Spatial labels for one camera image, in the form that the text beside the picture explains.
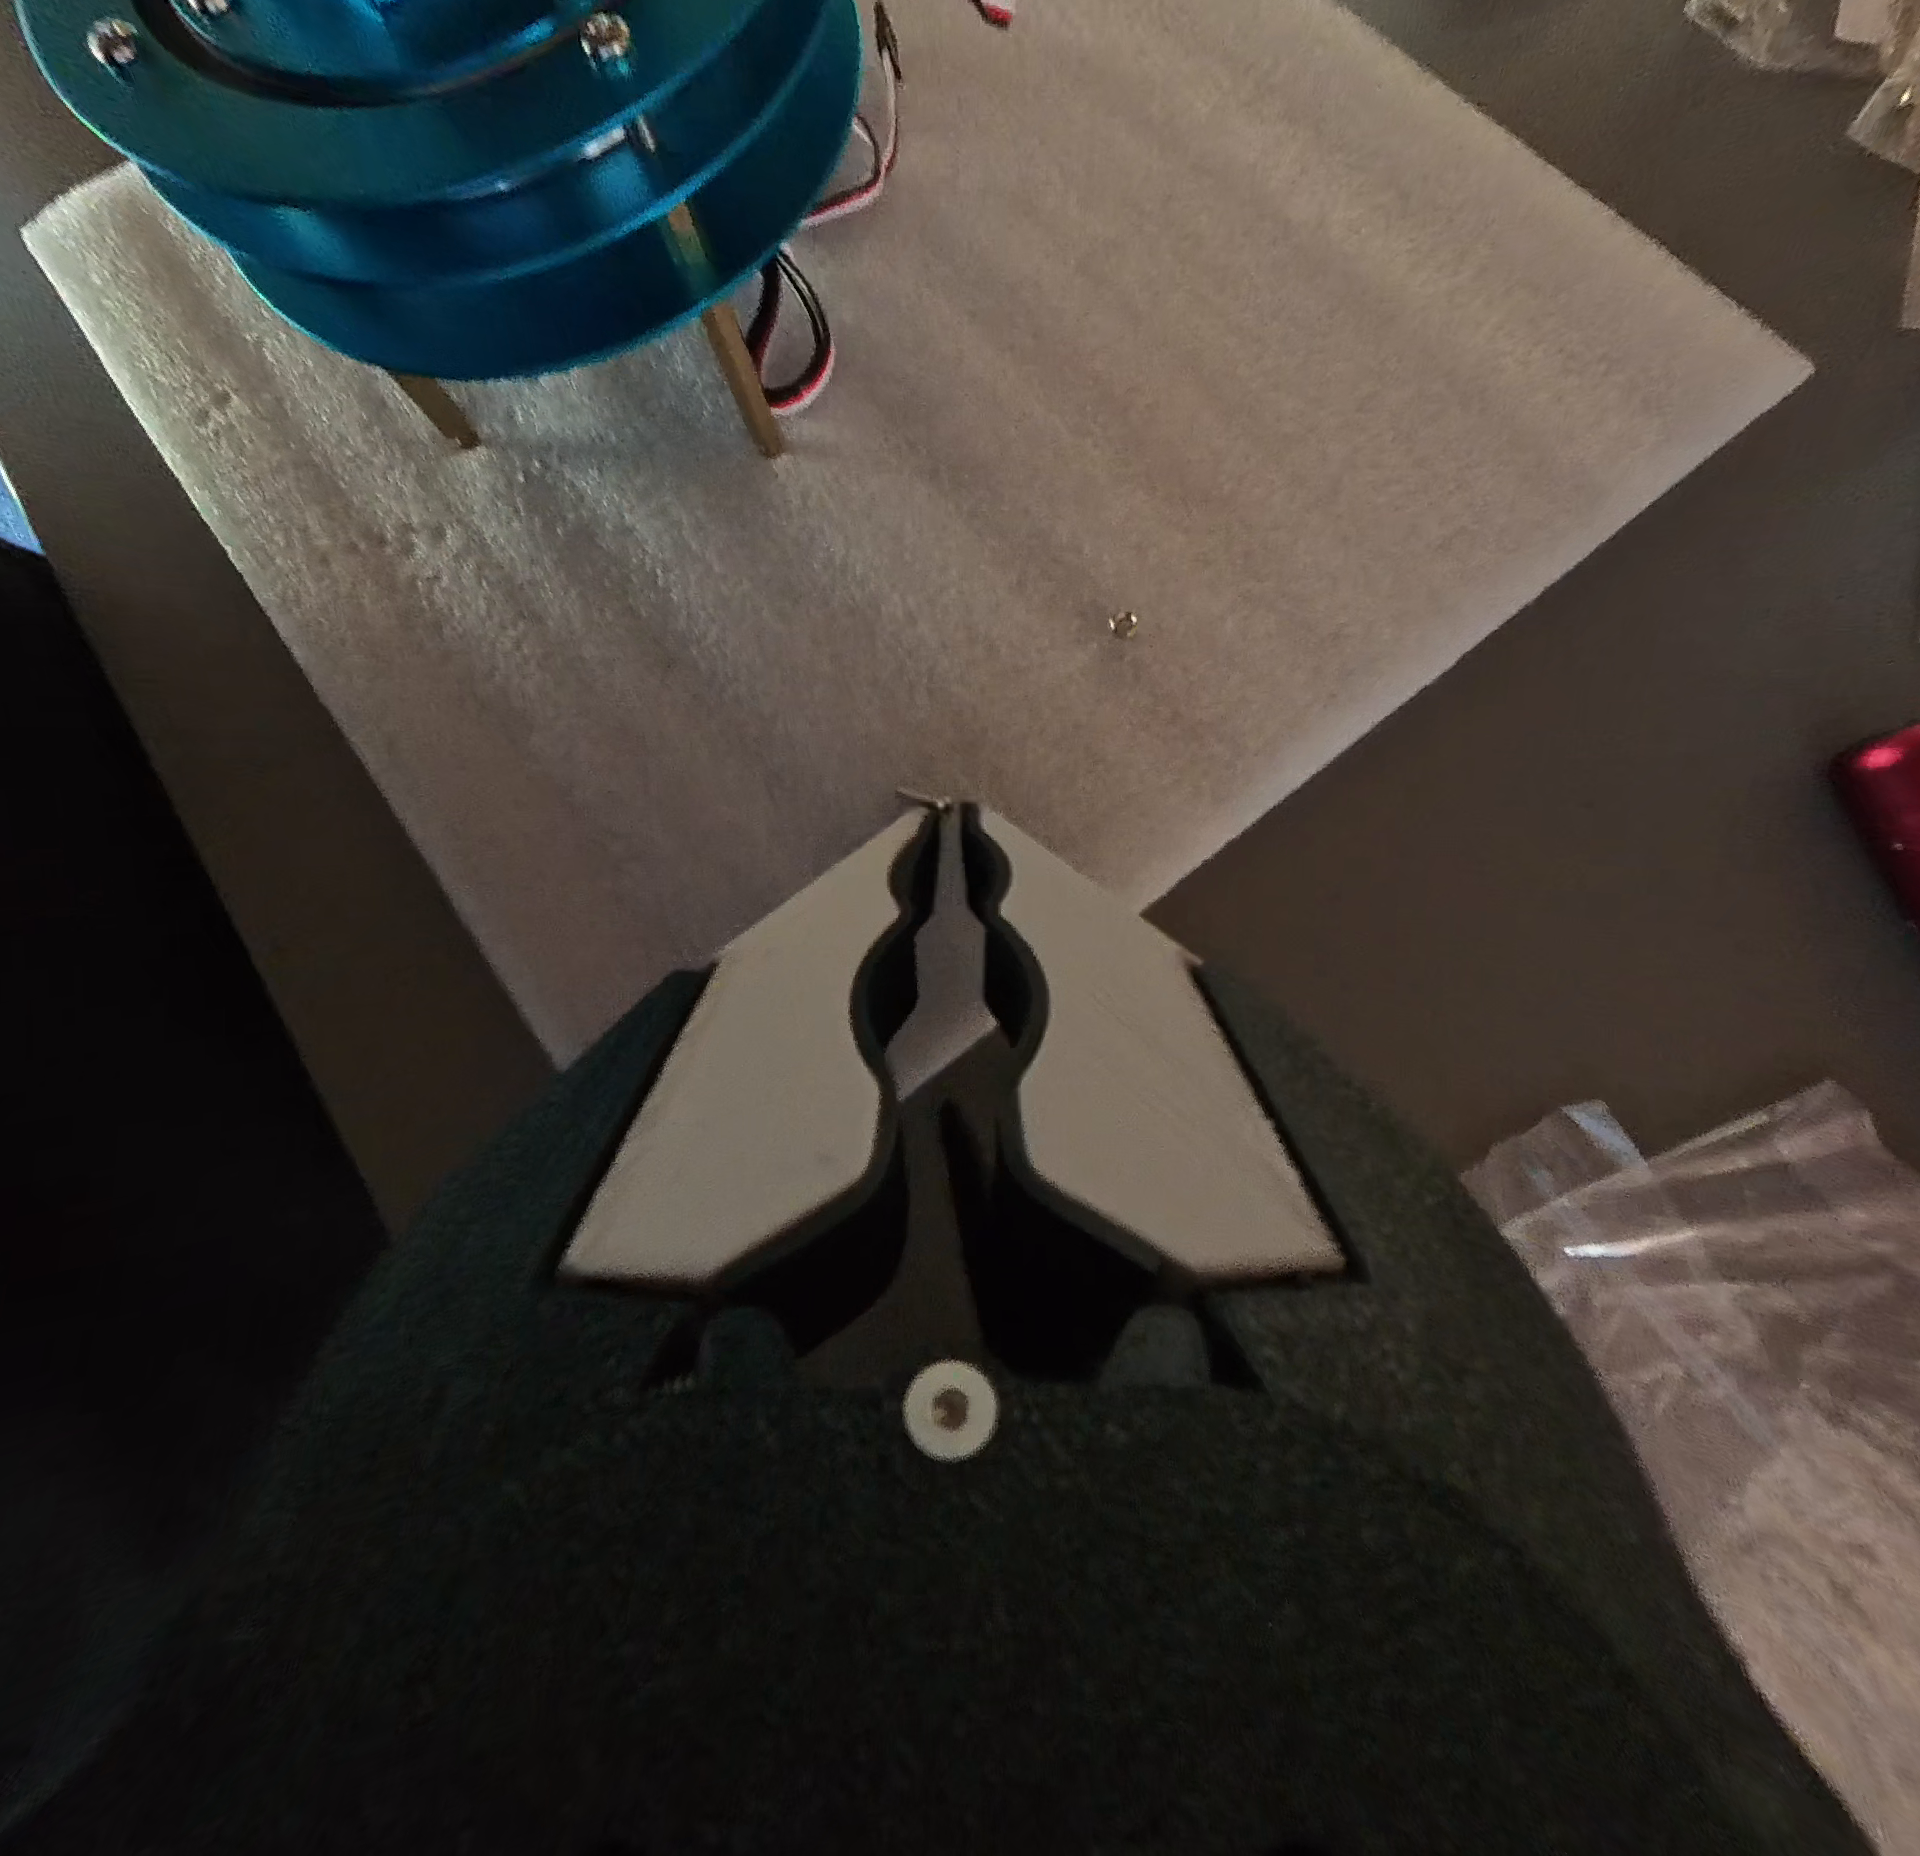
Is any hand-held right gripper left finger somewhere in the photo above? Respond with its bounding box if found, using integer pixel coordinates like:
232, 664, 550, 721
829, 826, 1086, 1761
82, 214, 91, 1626
558, 807, 940, 1296

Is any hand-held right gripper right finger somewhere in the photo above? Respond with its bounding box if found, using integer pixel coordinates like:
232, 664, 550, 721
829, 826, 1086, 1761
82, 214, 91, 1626
945, 798, 1347, 1283

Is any blue toy robot arm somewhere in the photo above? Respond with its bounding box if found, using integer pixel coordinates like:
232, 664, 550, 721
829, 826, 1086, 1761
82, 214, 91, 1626
6, 0, 1023, 460

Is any grey desk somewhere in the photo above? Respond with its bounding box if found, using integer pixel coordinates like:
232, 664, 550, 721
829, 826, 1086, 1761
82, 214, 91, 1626
0, 0, 1920, 1856

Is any crumpled clear plastic bag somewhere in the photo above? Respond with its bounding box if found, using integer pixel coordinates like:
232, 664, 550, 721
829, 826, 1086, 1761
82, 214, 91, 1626
1462, 1079, 1920, 1856

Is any person's black shirt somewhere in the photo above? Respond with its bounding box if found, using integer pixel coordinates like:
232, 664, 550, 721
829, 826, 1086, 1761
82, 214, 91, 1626
0, 544, 396, 1856

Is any white foam sheet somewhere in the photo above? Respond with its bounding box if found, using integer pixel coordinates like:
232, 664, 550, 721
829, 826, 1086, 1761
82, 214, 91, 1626
18, 0, 1816, 1069

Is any red metal cylinder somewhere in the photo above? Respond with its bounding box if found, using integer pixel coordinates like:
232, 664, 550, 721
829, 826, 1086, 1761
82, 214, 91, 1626
1829, 732, 1920, 885

